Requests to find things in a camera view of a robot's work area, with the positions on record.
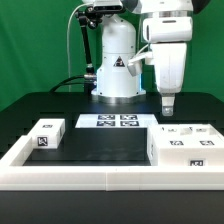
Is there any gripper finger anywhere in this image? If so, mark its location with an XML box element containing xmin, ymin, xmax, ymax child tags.
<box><xmin>162</xmin><ymin>94</ymin><xmax>175</xmax><ymax>116</ymax></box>

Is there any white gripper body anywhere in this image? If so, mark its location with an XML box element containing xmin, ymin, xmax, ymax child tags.
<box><xmin>143</xmin><ymin>17</ymin><xmax>193</xmax><ymax>94</ymax></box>

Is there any white cabinet door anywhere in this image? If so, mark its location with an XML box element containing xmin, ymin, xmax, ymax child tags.
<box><xmin>150</xmin><ymin>125</ymin><xmax>183</xmax><ymax>148</ymax></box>
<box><xmin>185</xmin><ymin>124</ymin><xmax>224</xmax><ymax>148</ymax></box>

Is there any white cabinet body box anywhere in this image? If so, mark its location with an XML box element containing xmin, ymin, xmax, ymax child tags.
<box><xmin>147</xmin><ymin>124</ymin><xmax>224</xmax><ymax>167</ymax></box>

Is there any white cabinet top block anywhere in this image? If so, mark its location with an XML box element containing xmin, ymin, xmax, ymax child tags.
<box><xmin>28</xmin><ymin>118</ymin><xmax>65</xmax><ymax>149</ymax></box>

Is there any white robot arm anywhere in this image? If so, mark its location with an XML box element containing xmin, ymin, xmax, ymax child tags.
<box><xmin>82</xmin><ymin>0</ymin><xmax>211</xmax><ymax>116</ymax></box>

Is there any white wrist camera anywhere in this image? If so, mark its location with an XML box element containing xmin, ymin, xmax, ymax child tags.
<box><xmin>127</xmin><ymin>51</ymin><xmax>154</xmax><ymax>76</ymax></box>

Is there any overhead camera bar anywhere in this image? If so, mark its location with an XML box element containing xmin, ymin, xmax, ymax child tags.
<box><xmin>87</xmin><ymin>4</ymin><xmax>125</xmax><ymax>14</ymax></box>

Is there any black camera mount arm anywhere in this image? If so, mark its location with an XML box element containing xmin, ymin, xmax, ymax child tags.
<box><xmin>74</xmin><ymin>5</ymin><xmax>102</xmax><ymax>81</ymax></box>

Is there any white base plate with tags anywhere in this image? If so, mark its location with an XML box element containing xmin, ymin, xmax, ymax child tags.
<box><xmin>75</xmin><ymin>114</ymin><xmax>158</xmax><ymax>128</ymax></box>

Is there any white cable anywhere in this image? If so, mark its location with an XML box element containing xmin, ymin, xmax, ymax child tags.
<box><xmin>66</xmin><ymin>3</ymin><xmax>86</xmax><ymax>92</ymax></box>

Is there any black cable bundle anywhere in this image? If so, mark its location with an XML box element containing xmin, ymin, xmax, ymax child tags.
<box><xmin>49</xmin><ymin>75</ymin><xmax>98</xmax><ymax>93</ymax></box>

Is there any white U-shaped border frame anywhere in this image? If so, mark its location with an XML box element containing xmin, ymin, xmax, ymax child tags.
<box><xmin>0</xmin><ymin>136</ymin><xmax>224</xmax><ymax>191</ymax></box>

